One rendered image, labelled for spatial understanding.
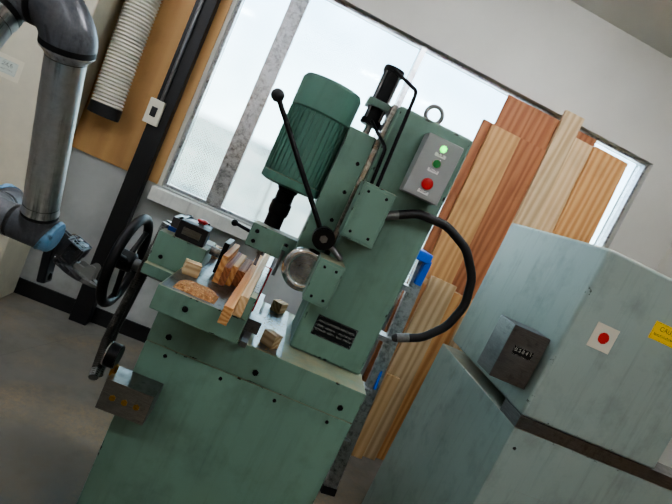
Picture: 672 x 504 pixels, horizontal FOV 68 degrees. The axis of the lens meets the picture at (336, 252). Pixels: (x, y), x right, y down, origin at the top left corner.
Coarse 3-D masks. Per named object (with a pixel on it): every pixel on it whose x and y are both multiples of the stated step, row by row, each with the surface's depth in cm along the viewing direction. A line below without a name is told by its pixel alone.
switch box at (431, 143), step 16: (432, 144) 126; (448, 144) 127; (416, 160) 127; (432, 160) 127; (448, 160) 127; (416, 176) 128; (432, 176) 128; (448, 176) 128; (416, 192) 128; (432, 192) 128
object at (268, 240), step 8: (256, 224) 141; (264, 224) 145; (256, 232) 141; (264, 232) 142; (272, 232) 142; (280, 232) 144; (248, 240) 142; (256, 240) 142; (264, 240) 142; (272, 240) 142; (280, 240) 142; (288, 240) 142; (296, 240) 143; (256, 248) 142; (264, 248) 142; (272, 248) 142; (280, 248) 142
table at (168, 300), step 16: (144, 272) 131; (160, 272) 131; (176, 272) 124; (208, 272) 136; (160, 288) 111; (176, 288) 113; (224, 288) 129; (160, 304) 111; (176, 304) 111; (192, 304) 112; (208, 304) 112; (224, 304) 117; (192, 320) 112; (208, 320) 112; (240, 320) 113; (224, 336) 113
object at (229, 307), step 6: (252, 264) 150; (258, 264) 154; (246, 276) 134; (240, 282) 125; (246, 282) 128; (240, 288) 120; (234, 294) 114; (240, 294) 116; (228, 300) 108; (234, 300) 109; (228, 306) 104; (234, 306) 106; (222, 312) 104; (228, 312) 104; (222, 318) 104; (228, 318) 104; (222, 324) 104
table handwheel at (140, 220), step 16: (128, 224) 135; (144, 224) 147; (128, 240) 133; (144, 240) 154; (112, 256) 130; (128, 256) 142; (144, 256) 157; (112, 272) 132; (128, 272) 144; (96, 288) 132; (112, 304) 146
